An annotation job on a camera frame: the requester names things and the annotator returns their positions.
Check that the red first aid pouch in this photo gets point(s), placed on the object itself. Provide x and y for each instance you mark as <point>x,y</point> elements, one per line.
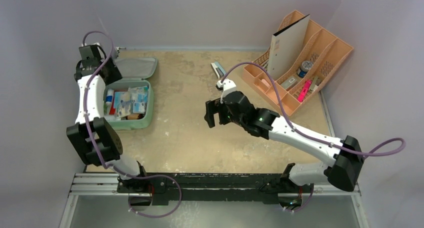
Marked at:
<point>112,109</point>

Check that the blue white stapler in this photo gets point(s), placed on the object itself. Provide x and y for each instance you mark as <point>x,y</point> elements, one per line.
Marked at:
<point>218,69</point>

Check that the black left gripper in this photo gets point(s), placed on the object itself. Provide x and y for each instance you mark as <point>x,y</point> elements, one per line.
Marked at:
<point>115,75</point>

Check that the white folder in organizer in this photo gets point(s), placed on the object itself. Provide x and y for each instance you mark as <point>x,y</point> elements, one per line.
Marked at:
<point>286,44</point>

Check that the grey box in organizer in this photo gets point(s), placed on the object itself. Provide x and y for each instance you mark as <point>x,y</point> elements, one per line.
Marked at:
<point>289,83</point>

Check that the mint green storage case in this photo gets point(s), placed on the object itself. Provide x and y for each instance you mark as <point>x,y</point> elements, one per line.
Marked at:
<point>135,72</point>

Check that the white blue bandage roll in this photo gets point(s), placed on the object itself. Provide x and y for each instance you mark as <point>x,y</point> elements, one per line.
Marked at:
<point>108,92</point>

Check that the blue white wipes packet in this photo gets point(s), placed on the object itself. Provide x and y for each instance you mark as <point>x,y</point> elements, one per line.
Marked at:
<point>123,103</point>

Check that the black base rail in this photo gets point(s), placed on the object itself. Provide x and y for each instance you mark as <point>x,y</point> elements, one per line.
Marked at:
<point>267,188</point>

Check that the clear zip bag of pads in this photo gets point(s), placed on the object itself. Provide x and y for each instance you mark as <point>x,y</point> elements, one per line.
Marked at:
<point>139,99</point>

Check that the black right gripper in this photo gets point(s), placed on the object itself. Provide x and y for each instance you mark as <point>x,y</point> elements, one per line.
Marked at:
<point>217,110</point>

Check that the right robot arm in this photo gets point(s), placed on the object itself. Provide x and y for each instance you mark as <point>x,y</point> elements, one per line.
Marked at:
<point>339,161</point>

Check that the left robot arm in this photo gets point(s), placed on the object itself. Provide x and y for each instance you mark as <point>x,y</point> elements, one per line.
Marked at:
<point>93,138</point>

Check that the brown bottle orange cap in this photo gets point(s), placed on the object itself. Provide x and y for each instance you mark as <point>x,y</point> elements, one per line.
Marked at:
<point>135,116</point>

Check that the pink eraser in organizer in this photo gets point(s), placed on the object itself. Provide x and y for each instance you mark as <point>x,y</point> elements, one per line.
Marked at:
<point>264,84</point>

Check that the pink marker in organizer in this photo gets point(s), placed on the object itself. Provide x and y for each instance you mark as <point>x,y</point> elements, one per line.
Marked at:
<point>304,91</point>

